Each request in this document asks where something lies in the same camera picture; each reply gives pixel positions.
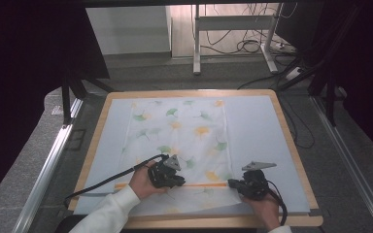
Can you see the wooden table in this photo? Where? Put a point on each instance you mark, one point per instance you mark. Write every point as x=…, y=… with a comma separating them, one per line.
x=207, y=222

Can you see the aluminium floor rail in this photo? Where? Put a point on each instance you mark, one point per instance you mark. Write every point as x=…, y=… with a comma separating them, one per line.
x=45, y=168
x=353, y=168

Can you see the black stand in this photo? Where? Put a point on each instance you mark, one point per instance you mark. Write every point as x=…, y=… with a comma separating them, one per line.
x=67, y=97
x=330, y=97

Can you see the white power strip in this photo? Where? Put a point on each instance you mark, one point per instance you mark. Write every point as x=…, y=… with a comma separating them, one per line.
x=293, y=73

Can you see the grey tape patch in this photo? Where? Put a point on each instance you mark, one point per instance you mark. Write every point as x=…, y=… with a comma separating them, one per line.
x=315, y=213

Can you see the dark floor socket plate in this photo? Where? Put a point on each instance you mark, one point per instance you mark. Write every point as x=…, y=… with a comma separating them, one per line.
x=77, y=139

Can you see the white table mat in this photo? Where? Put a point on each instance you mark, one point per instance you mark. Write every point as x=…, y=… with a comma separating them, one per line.
x=259, y=129

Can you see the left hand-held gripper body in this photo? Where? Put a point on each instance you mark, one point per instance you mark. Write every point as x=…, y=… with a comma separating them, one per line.
x=163, y=174

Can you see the white leaf-print cloth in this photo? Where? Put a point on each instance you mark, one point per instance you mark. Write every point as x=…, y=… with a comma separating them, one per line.
x=178, y=136

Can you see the person's right hand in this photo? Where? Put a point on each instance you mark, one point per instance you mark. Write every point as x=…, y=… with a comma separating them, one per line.
x=264, y=210

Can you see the dark curtain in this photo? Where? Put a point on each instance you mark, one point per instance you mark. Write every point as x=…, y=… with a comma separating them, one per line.
x=366, y=64
x=19, y=81

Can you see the person's left hand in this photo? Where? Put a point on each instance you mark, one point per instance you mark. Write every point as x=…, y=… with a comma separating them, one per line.
x=141, y=184

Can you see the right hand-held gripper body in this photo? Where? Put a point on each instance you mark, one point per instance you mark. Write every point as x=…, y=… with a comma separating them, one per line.
x=255, y=184

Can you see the white desk frame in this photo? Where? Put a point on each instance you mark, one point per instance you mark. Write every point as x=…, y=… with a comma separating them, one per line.
x=233, y=22

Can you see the white cabinet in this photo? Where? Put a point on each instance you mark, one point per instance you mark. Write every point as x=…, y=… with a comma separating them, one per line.
x=129, y=29

